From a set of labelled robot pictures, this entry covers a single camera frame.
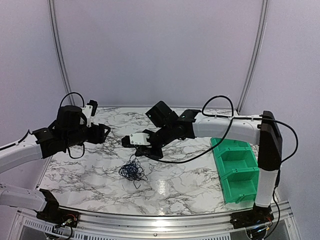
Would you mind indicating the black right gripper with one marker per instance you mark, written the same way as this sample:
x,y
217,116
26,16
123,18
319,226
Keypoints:
x,y
158,154

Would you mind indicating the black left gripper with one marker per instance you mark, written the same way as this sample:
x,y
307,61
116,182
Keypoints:
x,y
98,136

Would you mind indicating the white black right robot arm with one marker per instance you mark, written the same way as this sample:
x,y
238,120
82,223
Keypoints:
x,y
261,130

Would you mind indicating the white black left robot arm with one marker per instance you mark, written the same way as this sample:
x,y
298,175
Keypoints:
x,y
73,127

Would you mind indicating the green three-compartment plastic bin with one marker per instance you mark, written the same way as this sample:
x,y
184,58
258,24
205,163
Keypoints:
x,y
237,170

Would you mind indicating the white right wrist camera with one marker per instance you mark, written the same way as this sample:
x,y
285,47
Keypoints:
x,y
135,139

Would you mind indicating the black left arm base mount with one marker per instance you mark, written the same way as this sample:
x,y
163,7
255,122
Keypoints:
x,y
59,216

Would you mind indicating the aluminium front rail frame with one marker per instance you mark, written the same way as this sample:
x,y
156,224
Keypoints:
x,y
108,226

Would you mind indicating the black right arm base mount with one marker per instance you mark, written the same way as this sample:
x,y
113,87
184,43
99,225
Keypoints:
x,y
255,216

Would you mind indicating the aluminium back-left corner post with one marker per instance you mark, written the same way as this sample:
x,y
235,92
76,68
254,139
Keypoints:
x,y
58,46

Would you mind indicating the aluminium back-right corner post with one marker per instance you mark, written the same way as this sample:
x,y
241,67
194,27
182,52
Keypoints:
x,y
261,28

